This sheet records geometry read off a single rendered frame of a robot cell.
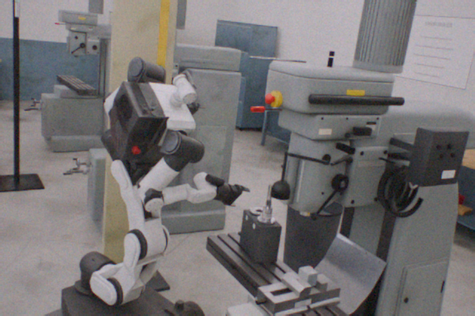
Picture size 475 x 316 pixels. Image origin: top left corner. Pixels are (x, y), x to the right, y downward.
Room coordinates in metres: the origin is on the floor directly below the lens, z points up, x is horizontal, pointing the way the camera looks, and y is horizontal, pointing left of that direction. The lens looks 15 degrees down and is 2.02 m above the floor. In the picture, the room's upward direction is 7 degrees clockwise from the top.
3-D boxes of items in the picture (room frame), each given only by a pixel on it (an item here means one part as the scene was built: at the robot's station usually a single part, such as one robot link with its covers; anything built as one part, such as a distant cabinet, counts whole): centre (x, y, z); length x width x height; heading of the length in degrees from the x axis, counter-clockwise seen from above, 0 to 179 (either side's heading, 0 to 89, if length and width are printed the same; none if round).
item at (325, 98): (1.79, -0.41, 1.79); 0.45 x 0.04 x 0.04; 122
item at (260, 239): (2.24, -0.15, 1.02); 0.22 x 0.12 x 0.20; 21
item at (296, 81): (1.91, -0.32, 1.81); 0.47 x 0.26 x 0.16; 122
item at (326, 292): (1.82, -0.32, 0.97); 0.35 x 0.15 x 0.11; 123
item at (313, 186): (1.90, -0.31, 1.47); 0.21 x 0.19 x 0.32; 32
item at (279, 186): (1.70, -0.17, 1.45); 0.07 x 0.07 x 0.06
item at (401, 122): (2.17, -0.73, 1.66); 0.80 x 0.23 x 0.20; 122
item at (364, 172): (2.00, -0.47, 1.47); 0.24 x 0.19 x 0.26; 32
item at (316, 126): (1.92, -0.34, 1.68); 0.34 x 0.24 x 0.10; 122
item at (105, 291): (2.18, 0.53, 0.68); 0.21 x 0.20 x 0.13; 50
